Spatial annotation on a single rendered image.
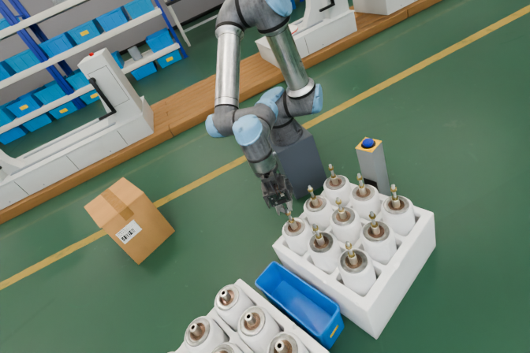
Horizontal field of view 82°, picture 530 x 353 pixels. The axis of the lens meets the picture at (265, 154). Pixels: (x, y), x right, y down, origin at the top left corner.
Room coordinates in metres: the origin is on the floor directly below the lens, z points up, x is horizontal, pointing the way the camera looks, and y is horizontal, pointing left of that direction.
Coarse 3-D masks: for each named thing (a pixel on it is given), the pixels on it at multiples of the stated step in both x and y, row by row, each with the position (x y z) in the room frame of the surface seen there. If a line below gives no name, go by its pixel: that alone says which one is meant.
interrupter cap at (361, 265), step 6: (354, 252) 0.53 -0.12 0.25; (360, 252) 0.52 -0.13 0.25; (342, 258) 0.53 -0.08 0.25; (348, 258) 0.52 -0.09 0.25; (360, 258) 0.51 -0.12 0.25; (366, 258) 0.50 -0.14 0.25; (342, 264) 0.51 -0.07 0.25; (348, 264) 0.51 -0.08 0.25; (360, 264) 0.49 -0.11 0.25; (366, 264) 0.48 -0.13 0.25; (348, 270) 0.49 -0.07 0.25; (354, 270) 0.48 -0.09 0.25; (360, 270) 0.47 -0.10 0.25
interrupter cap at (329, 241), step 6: (324, 234) 0.63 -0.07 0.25; (312, 240) 0.63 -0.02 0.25; (324, 240) 0.61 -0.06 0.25; (330, 240) 0.60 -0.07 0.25; (312, 246) 0.61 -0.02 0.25; (318, 246) 0.61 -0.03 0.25; (324, 246) 0.60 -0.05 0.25; (330, 246) 0.58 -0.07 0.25; (318, 252) 0.58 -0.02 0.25; (324, 252) 0.57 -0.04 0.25
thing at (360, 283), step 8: (352, 248) 0.55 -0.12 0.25; (368, 256) 0.51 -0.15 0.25; (368, 264) 0.48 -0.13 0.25; (344, 272) 0.49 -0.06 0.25; (360, 272) 0.47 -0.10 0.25; (368, 272) 0.47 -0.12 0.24; (344, 280) 0.50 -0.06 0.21; (352, 280) 0.47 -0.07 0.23; (360, 280) 0.46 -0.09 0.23; (368, 280) 0.46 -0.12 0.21; (376, 280) 0.49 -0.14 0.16; (352, 288) 0.48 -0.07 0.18; (360, 288) 0.46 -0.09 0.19; (368, 288) 0.46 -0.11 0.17
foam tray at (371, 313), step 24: (432, 216) 0.59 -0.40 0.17; (360, 240) 0.61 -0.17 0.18; (408, 240) 0.54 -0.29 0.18; (432, 240) 0.58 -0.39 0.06; (288, 264) 0.70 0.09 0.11; (312, 264) 0.64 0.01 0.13; (408, 264) 0.51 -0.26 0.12; (336, 288) 0.50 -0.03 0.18; (384, 288) 0.45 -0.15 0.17; (408, 288) 0.50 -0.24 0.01; (360, 312) 0.43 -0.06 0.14; (384, 312) 0.43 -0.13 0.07
